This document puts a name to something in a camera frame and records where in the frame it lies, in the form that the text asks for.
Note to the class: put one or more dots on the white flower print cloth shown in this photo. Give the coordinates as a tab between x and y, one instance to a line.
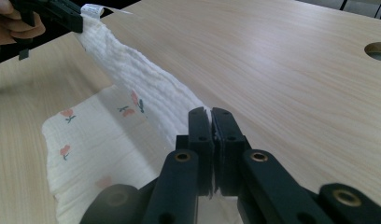
95	146

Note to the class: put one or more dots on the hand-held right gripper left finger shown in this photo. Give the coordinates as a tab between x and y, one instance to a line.
200	146

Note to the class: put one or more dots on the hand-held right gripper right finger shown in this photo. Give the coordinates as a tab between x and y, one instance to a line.
229	146

